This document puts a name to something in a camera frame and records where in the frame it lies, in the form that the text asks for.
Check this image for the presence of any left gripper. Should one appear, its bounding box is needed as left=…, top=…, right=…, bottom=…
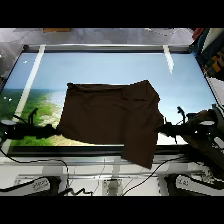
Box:
left=35, top=123, right=63, bottom=139

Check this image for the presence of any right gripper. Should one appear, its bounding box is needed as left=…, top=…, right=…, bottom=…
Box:
left=155, top=123, right=178, bottom=136

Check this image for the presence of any brown garment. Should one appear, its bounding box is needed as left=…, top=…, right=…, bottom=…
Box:
left=55, top=79, right=165, bottom=170

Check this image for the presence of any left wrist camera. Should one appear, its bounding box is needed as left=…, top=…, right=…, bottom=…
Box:
left=27, top=107, right=40, bottom=125

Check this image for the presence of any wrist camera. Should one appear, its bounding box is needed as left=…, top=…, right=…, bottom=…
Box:
left=175, top=105, right=188, bottom=126
left=27, top=107, right=40, bottom=125

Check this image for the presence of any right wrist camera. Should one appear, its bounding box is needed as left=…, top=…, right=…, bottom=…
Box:
left=175, top=105, right=188, bottom=126

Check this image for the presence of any black cable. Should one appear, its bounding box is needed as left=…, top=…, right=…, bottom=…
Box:
left=61, top=187, right=95, bottom=197
left=120, top=157, right=183, bottom=197
left=0, top=146, right=71, bottom=193

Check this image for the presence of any silver frame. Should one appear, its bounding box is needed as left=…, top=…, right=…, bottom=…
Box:
left=0, top=43, right=224, bottom=197

